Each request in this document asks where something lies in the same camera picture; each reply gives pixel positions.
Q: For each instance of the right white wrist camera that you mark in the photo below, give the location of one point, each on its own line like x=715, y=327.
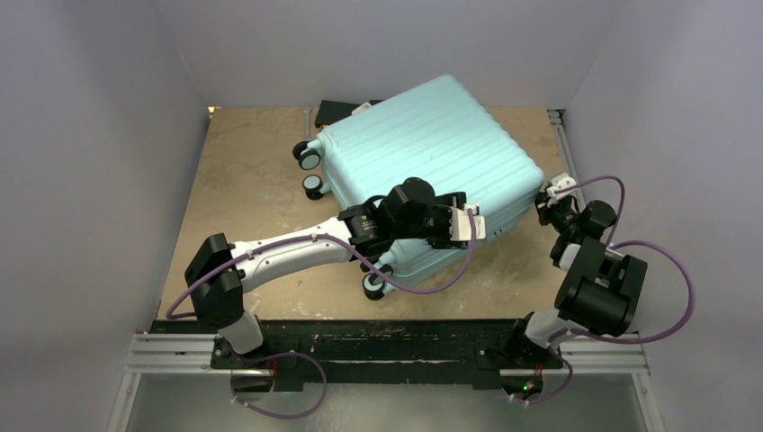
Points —
x=559, y=187

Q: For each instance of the silver metal wrench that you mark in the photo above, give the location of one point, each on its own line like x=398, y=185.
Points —
x=307, y=125

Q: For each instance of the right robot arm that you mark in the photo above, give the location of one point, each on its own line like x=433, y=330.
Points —
x=599, y=293

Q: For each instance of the light blue suitcase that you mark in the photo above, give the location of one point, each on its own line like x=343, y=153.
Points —
x=437, y=132

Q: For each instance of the black metal base rail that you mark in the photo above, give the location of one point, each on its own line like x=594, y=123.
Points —
x=486, y=354

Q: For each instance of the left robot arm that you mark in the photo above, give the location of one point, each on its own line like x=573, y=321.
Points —
x=222, y=272

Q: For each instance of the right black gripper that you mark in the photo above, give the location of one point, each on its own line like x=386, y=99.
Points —
x=545, y=211

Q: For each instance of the white power bank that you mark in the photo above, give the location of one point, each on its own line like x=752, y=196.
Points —
x=362, y=107

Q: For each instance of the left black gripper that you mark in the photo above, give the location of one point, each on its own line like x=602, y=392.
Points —
x=443, y=210

